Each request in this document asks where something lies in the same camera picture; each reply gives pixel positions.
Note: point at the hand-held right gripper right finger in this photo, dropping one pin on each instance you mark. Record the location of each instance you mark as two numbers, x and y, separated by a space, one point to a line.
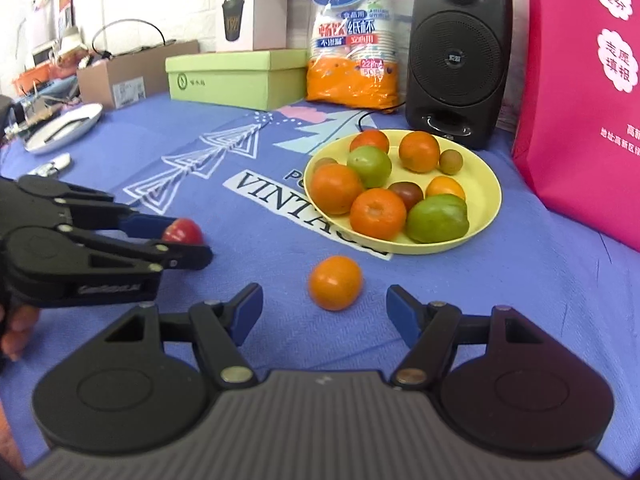
401 312

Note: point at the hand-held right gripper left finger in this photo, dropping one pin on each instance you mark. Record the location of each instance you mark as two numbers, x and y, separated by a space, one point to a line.
247 312

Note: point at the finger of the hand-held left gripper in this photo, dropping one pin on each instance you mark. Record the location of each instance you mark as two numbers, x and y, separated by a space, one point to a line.
145 222
185 257

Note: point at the bright red tomato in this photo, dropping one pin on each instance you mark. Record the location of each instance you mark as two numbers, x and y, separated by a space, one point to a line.
184 232

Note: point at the small orange mandarin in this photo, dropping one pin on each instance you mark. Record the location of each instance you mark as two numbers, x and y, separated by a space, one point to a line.
335 282
445 187

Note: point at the green tomato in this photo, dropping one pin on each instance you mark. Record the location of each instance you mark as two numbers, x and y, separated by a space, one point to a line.
369 166
437 218

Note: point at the large orange mandarin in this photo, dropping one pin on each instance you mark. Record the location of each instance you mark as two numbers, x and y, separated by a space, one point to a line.
377 213
419 151
336 188
370 139

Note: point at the dark red tomato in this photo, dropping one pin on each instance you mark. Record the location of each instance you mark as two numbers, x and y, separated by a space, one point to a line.
406 195

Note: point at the yellow plastic plate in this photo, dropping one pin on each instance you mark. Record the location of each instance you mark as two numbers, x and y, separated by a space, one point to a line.
480 190

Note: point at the brown longan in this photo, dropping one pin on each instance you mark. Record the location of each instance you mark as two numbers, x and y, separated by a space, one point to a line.
451 161
324 162

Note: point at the person's left hand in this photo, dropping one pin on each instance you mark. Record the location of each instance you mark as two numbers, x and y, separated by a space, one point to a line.
20 330

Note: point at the blue printed tablecloth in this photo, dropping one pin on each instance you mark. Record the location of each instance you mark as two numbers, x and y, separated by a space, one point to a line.
200 170

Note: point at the white handheld device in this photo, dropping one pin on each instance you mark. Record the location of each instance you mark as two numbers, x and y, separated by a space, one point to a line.
55 164

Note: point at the white round tray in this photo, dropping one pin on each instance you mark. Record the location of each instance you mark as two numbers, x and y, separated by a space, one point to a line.
87 112

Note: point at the brown cardboard box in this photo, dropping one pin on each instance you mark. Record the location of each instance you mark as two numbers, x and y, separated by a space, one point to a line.
130 80

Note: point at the light green shoe box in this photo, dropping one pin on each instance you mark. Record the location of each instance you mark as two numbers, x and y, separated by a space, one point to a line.
225 85

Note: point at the orange plastic bin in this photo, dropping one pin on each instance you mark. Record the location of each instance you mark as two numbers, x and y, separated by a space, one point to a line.
35 77

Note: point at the white cup box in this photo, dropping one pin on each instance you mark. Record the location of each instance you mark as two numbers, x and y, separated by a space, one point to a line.
252 10

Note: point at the orange paper cup pack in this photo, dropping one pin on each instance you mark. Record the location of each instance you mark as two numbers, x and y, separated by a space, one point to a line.
350 70

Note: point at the black speaker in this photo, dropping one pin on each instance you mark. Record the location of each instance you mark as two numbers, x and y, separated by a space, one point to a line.
457 55

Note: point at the pink shopping bag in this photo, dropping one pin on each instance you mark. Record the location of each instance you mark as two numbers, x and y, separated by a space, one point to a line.
575 110

